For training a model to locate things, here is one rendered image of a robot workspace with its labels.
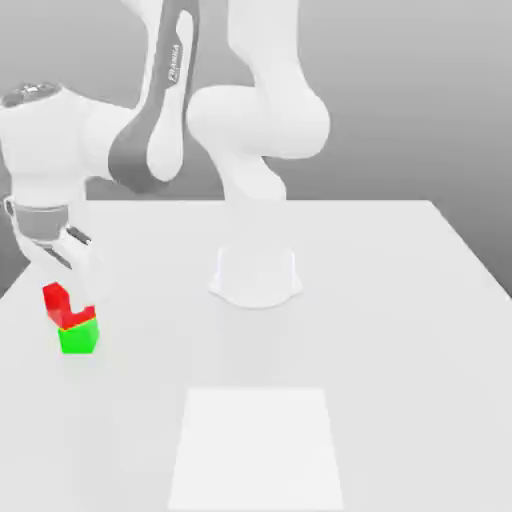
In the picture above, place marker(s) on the small green cube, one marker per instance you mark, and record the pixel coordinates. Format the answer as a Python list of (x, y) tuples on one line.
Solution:
[(78, 340)]

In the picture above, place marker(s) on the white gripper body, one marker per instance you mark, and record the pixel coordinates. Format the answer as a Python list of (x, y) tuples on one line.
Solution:
[(78, 266)]

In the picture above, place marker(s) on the small red cube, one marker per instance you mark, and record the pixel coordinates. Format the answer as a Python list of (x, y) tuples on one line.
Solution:
[(54, 300)]

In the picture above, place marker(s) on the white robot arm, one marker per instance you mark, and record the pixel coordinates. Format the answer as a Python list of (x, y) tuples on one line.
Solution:
[(256, 120)]

